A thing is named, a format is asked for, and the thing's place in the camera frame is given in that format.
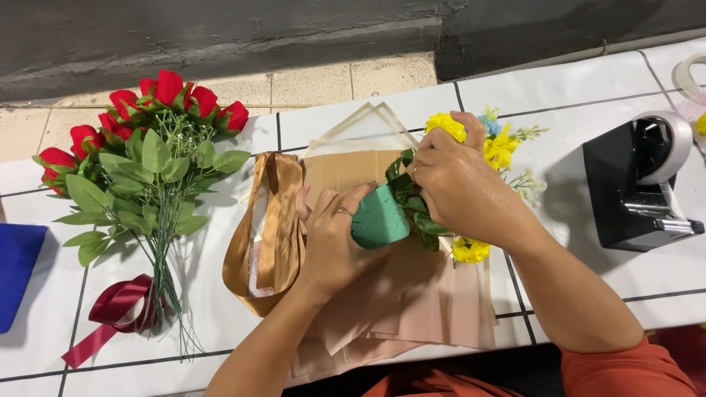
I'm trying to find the person's right hand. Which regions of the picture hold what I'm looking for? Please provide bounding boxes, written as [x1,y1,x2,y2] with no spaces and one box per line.
[407,110,535,252]

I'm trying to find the black tape dispenser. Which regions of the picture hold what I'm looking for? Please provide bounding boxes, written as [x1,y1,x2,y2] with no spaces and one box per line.
[582,118,706,253]

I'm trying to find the loose clear tape roll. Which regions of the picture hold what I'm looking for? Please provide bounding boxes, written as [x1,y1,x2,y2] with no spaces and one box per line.
[674,52,706,107]

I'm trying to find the clear tape roll on dispenser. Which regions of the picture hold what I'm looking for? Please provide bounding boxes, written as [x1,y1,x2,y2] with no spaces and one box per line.
[630,110,695,186]

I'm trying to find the yellow and blue artificial flowers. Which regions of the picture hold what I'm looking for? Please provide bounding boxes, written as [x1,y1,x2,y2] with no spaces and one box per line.
[384,104,550,267]

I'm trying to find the brown kraft paper sheet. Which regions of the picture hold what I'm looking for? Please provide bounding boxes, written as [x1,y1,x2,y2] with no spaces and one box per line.
[302,149,407,211]

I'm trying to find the bunch of red artificial roses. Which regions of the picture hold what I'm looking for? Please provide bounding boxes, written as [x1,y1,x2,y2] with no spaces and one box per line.
[31,69,252,360]

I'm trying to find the green floral foam block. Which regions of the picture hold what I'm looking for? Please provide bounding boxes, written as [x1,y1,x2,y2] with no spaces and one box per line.
[350,183,412,250]

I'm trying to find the blue flat object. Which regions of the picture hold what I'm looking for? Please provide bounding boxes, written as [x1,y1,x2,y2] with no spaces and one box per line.
[0,222,49,335]

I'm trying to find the stack of pink wrapping sheets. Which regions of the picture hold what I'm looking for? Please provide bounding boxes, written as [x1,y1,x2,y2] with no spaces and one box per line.
[284,236,500,388]

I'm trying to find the gold satin ribbon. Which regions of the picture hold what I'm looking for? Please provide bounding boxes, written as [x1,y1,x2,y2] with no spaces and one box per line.
[222,150,307,318]

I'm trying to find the person's orange garment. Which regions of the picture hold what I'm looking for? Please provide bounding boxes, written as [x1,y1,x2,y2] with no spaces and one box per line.
[361,336,699,397]

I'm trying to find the person's left hand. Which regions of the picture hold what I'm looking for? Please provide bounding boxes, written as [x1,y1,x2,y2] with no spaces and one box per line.
[295,182,393,303]

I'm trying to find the dark red satin ribbon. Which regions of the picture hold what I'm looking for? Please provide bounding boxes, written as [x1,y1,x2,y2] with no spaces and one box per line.
[61,273,167,369]

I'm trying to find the clear plastic wrapping sheets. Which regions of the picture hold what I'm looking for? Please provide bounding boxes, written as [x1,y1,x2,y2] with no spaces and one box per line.
[300,101,421,161]

